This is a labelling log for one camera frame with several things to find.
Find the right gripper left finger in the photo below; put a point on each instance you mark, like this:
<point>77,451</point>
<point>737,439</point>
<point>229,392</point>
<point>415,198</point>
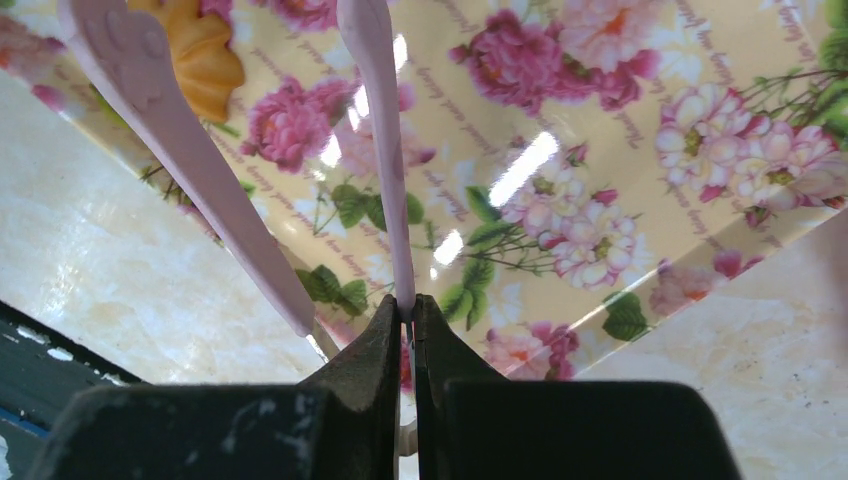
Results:
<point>232,430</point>

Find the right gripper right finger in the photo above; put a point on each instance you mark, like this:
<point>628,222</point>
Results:
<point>474,423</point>

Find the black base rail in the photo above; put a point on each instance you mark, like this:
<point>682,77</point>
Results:
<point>41,370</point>

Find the pink silicone tongs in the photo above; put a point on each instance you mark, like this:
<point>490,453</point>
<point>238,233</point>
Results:
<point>127,56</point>

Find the orange flower-shaped cookie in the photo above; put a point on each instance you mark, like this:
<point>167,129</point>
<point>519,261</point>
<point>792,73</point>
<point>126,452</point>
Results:
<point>206,69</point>

